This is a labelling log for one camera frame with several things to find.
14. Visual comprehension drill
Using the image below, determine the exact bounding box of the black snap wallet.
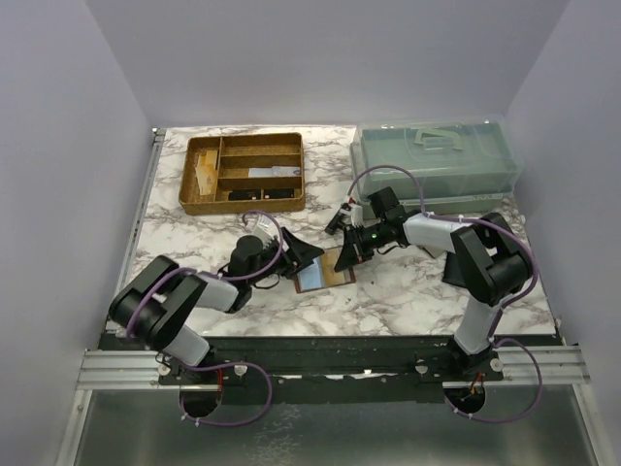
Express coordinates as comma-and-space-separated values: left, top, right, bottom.
441, 252, 466, 288

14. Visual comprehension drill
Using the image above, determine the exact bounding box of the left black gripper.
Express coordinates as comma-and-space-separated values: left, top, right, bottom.
248, 227, 324, 286

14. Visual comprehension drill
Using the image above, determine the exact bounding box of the tan credit card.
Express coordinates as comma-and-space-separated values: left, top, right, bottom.
322, 250, 354, 286

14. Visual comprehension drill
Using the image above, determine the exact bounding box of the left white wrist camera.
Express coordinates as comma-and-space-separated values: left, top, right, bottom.
251, 215, 279, 248

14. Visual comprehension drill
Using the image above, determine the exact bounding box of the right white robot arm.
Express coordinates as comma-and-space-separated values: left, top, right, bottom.
325, 187, 538, 381

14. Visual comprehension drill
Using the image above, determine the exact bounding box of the white card in tray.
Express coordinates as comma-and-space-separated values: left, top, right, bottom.
248, 166, 302, 178

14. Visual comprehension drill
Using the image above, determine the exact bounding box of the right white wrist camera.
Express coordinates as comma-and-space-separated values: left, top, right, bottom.
340, 198, 364, 227

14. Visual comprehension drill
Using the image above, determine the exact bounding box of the black T-shaped pipe fitting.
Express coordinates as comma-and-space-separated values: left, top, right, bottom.
324, 211, 346, 235

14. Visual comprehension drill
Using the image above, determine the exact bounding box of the gold card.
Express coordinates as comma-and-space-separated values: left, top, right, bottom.
195, 150, 218, 196

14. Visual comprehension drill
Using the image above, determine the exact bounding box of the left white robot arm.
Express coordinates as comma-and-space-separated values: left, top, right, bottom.
109, 228, 324, 383

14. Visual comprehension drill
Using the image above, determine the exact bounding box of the black item in tray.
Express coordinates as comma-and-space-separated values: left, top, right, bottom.
227, 188, 295, 201

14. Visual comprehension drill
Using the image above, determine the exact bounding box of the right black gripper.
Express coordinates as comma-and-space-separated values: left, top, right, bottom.
336, 220, 389, 272

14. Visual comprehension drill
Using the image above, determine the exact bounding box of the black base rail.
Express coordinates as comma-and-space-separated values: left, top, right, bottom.
99, 333, 518, 407

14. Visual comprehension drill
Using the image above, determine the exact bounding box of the blue credit card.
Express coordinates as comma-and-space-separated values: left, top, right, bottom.
297, 257, 324, 292

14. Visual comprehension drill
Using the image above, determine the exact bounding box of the brown leather card holder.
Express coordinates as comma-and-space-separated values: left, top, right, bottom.
294, 247, 356, 293

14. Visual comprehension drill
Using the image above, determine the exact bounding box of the grey card wallet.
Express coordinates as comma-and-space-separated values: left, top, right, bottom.
420, 246, 445, 258

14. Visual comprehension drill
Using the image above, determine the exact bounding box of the brown cork organizer tray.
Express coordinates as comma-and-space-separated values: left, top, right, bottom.
179, 132, 306, 216

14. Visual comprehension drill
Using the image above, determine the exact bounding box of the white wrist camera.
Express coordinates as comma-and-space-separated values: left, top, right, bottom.
251, 215, 279, 248
340, 198, 364, 227

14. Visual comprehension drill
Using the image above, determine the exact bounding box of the clear lidded plastic box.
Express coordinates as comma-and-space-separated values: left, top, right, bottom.
350, 116, 524, 219

